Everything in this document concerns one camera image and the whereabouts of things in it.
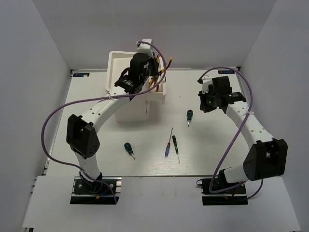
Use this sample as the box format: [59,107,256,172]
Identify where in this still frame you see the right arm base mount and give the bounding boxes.
[196,178,248,206]

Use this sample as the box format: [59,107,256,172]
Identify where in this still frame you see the large yellow black pliers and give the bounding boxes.
[159,57,173,75]

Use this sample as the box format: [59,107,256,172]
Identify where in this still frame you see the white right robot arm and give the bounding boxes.
[198,76,288,193]

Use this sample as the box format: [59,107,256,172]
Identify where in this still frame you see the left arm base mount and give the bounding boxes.
[70,176,122,205]

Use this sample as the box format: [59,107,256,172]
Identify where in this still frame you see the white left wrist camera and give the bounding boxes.
[137,39,153,57]

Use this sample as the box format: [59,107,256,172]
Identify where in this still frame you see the white drawer cabinet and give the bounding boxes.
[106,51,151,122]

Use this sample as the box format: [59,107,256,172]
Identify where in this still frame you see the green stubby screwdriver orange cap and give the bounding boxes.
[186,109,193,127]

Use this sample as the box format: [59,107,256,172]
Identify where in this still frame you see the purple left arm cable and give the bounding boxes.
[41,40,167,203]

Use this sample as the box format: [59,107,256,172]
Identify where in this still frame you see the white drawer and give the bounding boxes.
[146,55,167,104]

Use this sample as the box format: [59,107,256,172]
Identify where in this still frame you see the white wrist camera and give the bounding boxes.
[137,39,153,57]
[197,75,212,93]

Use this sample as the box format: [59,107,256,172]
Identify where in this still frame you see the green black precision screwdriver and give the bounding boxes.
[172,135,180,163]

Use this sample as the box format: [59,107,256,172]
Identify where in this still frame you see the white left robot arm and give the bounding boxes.
[66,52,159,193]

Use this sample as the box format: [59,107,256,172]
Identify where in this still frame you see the small yellow needle-nose pliers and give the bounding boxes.
[149,76,161,93]

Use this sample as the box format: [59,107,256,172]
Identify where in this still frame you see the blue red handled screwdriver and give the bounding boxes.
[164,128,173,158]

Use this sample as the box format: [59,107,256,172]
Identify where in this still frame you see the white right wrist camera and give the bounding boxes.
[197,75,212,93]

